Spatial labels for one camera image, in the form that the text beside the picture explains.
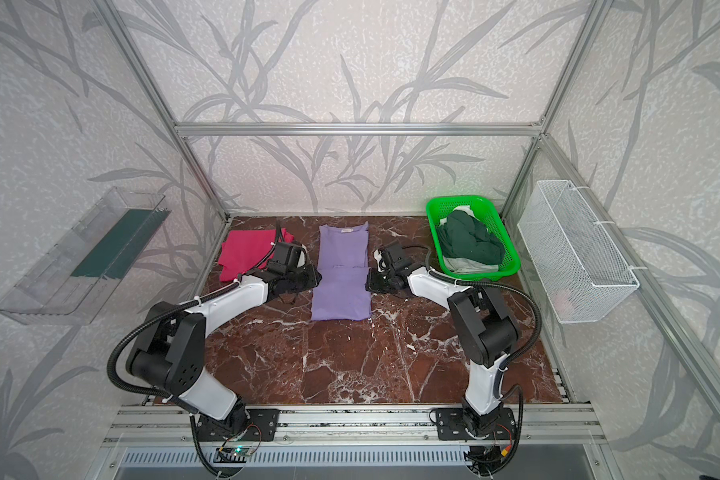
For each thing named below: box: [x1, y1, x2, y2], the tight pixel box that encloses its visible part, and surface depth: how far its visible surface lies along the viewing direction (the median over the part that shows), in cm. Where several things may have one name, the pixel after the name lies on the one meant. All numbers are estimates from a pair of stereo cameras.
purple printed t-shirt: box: [311, 221, 372, 321], surface depth 105 cm
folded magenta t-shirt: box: [218, 227, 294, 282], surface depth 110 cm
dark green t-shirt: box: [437, 210, 505, 265], surface depth 104 cm
